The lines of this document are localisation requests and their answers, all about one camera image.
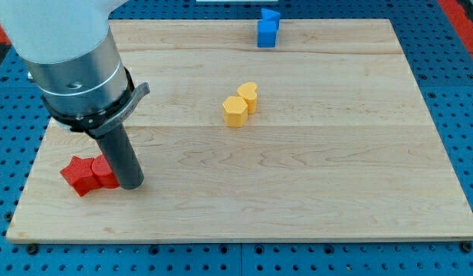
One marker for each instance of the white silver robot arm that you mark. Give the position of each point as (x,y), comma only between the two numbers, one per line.
(70,53)

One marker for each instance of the red star block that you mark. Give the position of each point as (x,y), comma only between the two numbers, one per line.
(79,175)

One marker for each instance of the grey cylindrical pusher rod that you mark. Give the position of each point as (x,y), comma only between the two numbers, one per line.
(118,151)

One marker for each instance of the blue triangle block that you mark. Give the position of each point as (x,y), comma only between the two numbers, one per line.
(271,15)

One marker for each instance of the red circle block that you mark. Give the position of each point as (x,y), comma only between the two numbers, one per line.
(103,173)

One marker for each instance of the yellow heart block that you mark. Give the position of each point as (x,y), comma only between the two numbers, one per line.
(249,92)

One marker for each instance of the yellow hexagon block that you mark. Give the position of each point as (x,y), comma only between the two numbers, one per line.
(235,111)

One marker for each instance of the blue cube block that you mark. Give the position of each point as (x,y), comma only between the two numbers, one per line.
(267,34)

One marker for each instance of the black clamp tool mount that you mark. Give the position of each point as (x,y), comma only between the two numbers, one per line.
(94,112)

